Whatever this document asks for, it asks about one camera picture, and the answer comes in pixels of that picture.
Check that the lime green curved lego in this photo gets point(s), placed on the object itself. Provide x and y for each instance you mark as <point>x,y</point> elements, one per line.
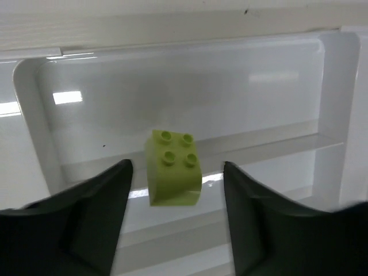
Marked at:
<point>174,173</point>

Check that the white compartment sorting tray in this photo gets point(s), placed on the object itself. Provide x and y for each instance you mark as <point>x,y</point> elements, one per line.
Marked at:
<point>283,108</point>

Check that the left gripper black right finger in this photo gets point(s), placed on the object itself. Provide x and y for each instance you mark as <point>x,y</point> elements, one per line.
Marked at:
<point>273,235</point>

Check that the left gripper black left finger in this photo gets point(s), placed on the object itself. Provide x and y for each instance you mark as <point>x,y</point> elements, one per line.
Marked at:
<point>73,232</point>

